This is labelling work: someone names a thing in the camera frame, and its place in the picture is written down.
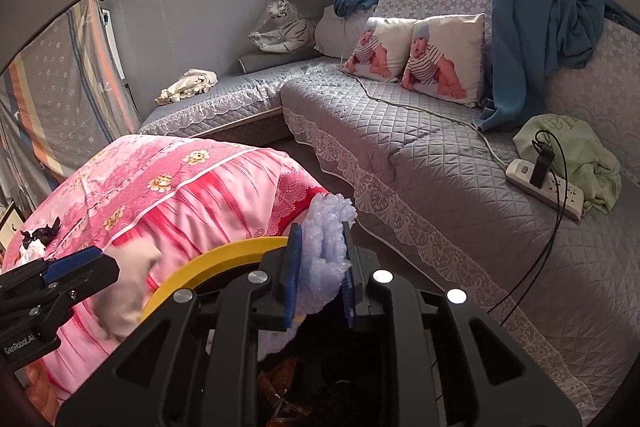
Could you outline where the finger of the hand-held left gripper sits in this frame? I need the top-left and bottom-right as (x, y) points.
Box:
(41, 248), (121, 308)

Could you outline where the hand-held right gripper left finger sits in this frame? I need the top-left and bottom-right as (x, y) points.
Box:
(55, 223), (304, 427)

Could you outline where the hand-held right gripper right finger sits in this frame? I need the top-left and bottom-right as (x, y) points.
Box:
(341, 222), (583, 427)

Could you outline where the beige cloth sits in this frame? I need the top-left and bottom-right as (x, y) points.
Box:
(92, 241), (162, 342)

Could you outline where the bubble wrap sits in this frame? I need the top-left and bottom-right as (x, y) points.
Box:
(257, 193), (357, 360)

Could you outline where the yellow round bin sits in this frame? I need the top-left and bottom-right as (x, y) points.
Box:
(140, 237), (441, 427)

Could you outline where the white crumpled tissue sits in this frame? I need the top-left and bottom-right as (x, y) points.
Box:
(19, 239), (48, 265)

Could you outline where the black crumpled wrapper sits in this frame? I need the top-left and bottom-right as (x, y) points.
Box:
(20, 217), (62, 247)

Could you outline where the white cabinet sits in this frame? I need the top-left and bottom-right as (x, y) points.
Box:
(0, 199), (25, 254)

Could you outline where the orange plastic wrapper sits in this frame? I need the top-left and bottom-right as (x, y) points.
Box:
(264, 359), (303, 427)

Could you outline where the pink floral blanket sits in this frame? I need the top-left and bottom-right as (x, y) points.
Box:
(0, 134), (331, 414)

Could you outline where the grey draped cloth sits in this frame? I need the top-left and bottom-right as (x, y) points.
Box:
(0, 107), (56, 212)

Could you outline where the grey quilted sofa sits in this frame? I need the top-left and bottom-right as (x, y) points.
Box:
(139, 0), (640, 423)

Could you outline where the cream crumpled cloth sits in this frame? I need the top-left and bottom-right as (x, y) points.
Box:
(154, 69), (219, 105)

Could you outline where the grey bolster pillow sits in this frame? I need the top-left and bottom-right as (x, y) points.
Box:
(239, 49), (321, 75)

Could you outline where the black charger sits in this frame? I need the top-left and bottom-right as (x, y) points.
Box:
(530, 148), (557, 188)

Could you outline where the white power strip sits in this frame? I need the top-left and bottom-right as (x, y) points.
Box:
(505, 158), (585, 222)

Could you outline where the baby print pillow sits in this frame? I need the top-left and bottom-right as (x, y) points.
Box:
(400, 13), (487, 108)
(341, 17), (418, 82)

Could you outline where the grey back cushion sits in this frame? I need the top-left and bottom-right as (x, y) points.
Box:
(314, 4), (382, 58)

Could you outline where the white tiger plush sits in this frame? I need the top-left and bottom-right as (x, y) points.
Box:
(248, 0), (318, 54)

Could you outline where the green cloth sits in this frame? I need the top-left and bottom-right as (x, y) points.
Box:
(512, 113), (623, 214)

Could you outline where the white cable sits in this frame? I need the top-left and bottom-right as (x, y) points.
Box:
(340, 52), (511, 170)

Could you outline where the black cable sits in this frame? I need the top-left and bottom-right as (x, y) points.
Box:
(487, 129), (563, 314)
(499, 132), (572, 327)

